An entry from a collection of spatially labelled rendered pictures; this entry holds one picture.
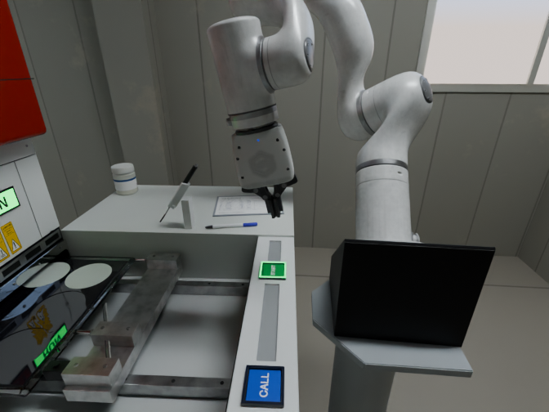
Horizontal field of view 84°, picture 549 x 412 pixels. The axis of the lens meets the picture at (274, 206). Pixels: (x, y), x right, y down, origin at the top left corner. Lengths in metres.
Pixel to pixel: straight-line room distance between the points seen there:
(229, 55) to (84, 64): 2.18
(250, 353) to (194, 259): 0.42
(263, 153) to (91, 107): 2.22
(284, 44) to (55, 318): 0.67
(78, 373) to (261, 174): 0.44
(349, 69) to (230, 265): 0.59
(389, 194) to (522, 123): 2.00
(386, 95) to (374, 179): 0.20
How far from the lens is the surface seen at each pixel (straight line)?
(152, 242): 0.89
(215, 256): 0.85
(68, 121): 2.80
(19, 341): 0.78
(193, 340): 0.75
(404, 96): 0.77
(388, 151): 0.74
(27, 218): 0.92
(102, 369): 0.64
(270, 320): 0.57
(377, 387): 0.92
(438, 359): 0.77
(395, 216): 0.69
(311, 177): 2.31
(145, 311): 0.75
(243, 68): 0.50
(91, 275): 0.88
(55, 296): 0.85
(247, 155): 0.53
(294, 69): 0.48
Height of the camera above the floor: 1.36
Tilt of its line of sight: 24 degrees down
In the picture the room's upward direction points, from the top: straight up
